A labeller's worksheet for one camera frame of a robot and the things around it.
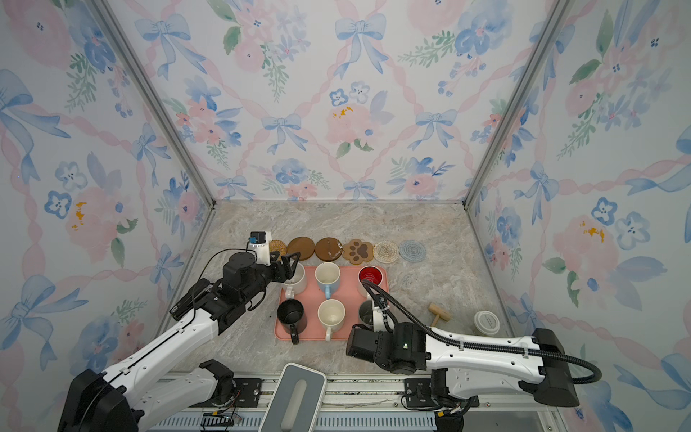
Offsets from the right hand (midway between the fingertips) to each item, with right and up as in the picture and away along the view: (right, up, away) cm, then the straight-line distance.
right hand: (373, 337), depth 73 cm
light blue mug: (-14, +14, +18) cm, 27 cm away
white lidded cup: (+35, +2, +7) cm, 35 cm away
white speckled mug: (-23, +12, +12) cm, 29 cm away
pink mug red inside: (0, +15, +18) cm, 23 cm away
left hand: (-24, +23, +6) cm, 33 cm away
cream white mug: (-12, +2, +14) cm, 19 cm away
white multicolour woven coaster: (+7, +21, +30) cm, 37 cm away
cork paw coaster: (-3, +21, +30) cm, 37 cm away
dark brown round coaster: (-15, +22, +30) cm, 40 cm away
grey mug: (-2, +3, +10) cm, 11 cm away
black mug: (-25, +2, +12) cm, 27 cm away
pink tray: (-7, +8, +19) cm, 22 cm away
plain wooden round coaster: (-25, +23, +31) cm, 46 cm away
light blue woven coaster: (+18, +21, +30) cm, 41 cm away
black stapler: (-57, +10, +16) cm, 60 cm away
